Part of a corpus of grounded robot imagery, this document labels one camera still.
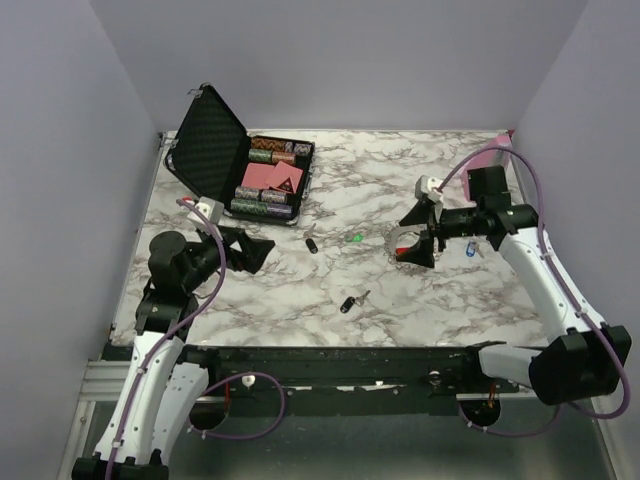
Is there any pink holder block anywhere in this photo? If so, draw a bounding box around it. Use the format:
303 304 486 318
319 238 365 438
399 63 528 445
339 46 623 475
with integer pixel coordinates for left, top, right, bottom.
460 133 512 204

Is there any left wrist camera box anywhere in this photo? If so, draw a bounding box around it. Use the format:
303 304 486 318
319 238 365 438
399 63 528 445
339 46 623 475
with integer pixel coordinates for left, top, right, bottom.
189 197 224 225

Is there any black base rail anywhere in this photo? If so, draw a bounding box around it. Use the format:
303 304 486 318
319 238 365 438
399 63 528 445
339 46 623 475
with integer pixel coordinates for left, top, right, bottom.
102 342 531 419

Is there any metal disc keyring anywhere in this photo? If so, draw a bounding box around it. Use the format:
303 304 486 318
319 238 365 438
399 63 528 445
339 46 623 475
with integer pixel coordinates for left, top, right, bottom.
384 225 446 265

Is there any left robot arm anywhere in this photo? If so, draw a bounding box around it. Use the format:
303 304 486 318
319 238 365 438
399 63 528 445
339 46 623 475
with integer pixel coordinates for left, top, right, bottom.
71 227 275 479

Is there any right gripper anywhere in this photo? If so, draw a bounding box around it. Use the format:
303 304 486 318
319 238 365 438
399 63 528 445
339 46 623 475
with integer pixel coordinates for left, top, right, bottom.
397 198 485 267

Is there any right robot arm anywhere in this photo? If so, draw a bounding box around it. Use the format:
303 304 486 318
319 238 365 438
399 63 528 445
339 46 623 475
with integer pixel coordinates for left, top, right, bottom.
388 166 631 405

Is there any black poker chip case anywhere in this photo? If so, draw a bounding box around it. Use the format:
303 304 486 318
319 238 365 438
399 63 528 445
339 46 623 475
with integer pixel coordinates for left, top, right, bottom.
164 84 315 226

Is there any key with green tag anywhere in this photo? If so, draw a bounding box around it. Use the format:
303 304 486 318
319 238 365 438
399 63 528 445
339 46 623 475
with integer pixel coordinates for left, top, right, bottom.
345 233 364 243

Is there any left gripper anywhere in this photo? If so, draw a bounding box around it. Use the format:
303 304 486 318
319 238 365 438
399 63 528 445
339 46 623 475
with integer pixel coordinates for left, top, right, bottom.
182 222 275 293

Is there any red playing card deck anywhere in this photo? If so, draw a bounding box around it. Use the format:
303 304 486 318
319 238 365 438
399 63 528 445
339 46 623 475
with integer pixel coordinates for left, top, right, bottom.
241 162 275 190

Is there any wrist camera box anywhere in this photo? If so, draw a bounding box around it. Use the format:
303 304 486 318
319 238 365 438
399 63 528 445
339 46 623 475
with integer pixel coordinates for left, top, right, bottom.
414 175 443 203
189 197 224 225

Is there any red card with black triangle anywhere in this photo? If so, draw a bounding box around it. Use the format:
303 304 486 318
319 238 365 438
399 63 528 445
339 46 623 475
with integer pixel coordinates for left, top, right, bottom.
265 162 304 194

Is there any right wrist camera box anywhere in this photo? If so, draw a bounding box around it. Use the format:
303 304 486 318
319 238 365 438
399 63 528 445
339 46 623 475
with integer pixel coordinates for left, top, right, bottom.
414 175 443 203

